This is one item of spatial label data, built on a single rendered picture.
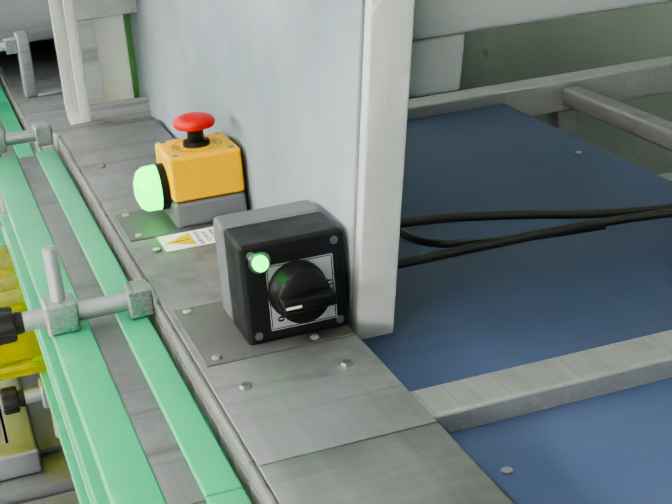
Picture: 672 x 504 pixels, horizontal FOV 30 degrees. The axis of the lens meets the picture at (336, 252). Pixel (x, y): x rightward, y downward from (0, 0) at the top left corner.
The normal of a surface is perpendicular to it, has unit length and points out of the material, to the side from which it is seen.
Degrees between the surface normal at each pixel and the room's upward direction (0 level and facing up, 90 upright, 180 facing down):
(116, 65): 90
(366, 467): 90
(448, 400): 90
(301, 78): 0
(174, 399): 90
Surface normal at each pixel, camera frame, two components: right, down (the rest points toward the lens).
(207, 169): 0.33, 0.32
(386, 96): 0.34, 0.57
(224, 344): -0.07, -0.93
